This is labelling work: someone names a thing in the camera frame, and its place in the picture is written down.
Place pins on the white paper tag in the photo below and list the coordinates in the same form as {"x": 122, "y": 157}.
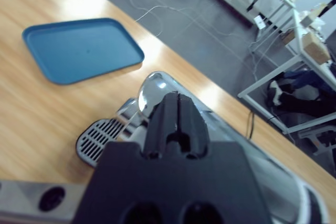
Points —
{"x": 259, "y": 22}

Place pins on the white capsule coffee machine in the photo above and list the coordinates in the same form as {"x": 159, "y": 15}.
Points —
{"x": 315, "y": 203}

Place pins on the brown cardboard block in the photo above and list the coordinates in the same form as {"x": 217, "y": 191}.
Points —
{"x": 316, "y": 48}

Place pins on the blue plastic tray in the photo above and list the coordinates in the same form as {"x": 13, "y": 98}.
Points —
{"x": 78, "y": 51}

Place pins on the metal drip tray grate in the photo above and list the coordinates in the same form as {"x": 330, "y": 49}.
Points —
{"x": 97, "y": 137}

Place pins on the dark clothes pile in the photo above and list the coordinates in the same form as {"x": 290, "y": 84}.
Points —
{"x": 296, "y": 95}

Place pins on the large white frame table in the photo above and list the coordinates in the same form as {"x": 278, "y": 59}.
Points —
{"x": 312, "y": 61}

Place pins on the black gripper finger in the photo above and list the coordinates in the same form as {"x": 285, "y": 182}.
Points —
{"x": 193, "y": 127}
{"x": 162, "y": 124}

